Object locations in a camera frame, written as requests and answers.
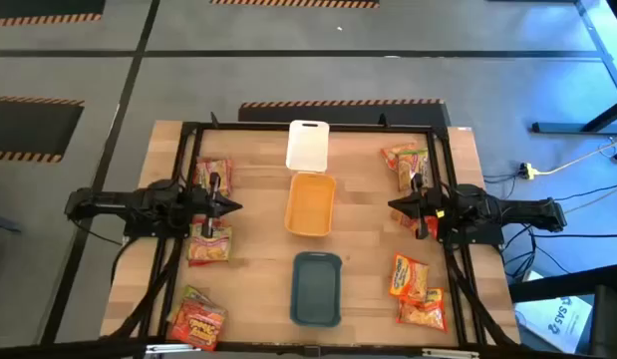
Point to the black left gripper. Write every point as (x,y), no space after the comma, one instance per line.
(201,205)

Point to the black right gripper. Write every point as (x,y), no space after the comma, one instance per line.
(430,205)

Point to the orange noodle packet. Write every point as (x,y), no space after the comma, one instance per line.
(422,314)
(407,276)
(392,155)

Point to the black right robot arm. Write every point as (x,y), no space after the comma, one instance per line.
(512,212)

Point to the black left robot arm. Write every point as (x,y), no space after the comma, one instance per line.
(113,204)

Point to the orange plastic bin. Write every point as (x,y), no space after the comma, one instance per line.
(310,204)

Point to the white plastic bin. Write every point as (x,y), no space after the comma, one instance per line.
(308,147)

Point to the black hazard-striped floor mat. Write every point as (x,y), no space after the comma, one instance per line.
(348,115)
(29,129)
(288,3)
(39,6)

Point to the teal plastic bin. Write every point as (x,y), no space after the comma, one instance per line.
(315,289)

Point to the yellow power strip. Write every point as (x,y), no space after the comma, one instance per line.
(528,172)

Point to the black desk beam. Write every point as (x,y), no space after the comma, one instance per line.
(562,284)

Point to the white printed cardboard box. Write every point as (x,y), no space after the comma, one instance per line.
(557,319)

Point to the dark grey floor object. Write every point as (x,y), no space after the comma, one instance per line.
(4,224)

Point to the black aluminium table frame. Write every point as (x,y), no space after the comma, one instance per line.
(378,344)

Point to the silver aluminium bracket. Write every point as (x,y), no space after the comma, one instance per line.
(163,349)
(452,353)

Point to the black desk leg frame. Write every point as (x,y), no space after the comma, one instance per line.
(562,128)

